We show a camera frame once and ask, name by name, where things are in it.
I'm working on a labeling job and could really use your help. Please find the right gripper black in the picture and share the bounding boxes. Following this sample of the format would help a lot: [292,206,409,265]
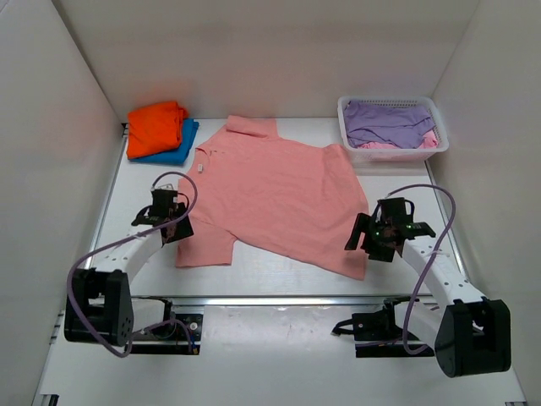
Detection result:
[346,213,394,262]

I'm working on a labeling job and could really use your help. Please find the salmon pink t-shirt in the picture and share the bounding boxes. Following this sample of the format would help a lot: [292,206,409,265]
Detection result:
[176,116,369,280]

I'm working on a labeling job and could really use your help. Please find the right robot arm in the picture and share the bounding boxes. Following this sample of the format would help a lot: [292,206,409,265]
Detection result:
[332,198,511,377]

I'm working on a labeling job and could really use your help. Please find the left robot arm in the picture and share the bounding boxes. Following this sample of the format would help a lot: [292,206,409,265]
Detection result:
[63,189,196,358]

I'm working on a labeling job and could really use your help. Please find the folded blue t-shirt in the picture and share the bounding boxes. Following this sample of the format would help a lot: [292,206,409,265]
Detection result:
[130,118,200,167]

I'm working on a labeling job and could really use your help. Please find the folded orange t-shirt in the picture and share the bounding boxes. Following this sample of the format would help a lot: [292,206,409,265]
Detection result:
[127,101,189,160]

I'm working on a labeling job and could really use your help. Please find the white plastic basket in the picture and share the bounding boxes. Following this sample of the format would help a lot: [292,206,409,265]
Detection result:
[337,96,449,166]

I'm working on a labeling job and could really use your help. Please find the purple t-shirt in basket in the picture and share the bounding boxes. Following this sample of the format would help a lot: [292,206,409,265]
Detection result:
[343,101,435,148]

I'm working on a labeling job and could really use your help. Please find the pink t-shirt in basket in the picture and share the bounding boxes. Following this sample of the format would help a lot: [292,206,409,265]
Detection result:
[358,130,439,150]

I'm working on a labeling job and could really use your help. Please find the left aluminium rail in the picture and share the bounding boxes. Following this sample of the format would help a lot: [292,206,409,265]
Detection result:
[80,120,130,255]

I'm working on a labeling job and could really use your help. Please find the aluminium rail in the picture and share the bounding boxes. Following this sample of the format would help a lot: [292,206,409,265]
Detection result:
[80,120,130,255]
[130,294,440,307]

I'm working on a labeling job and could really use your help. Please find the front aluminium rail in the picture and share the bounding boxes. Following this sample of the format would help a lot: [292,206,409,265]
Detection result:
[130,294,440,307]

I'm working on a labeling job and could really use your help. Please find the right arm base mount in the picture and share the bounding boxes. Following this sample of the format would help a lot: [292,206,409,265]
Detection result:
[331,296,434,359]

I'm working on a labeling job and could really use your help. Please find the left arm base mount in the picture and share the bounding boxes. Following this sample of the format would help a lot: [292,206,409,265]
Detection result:
[131,297,204,356]

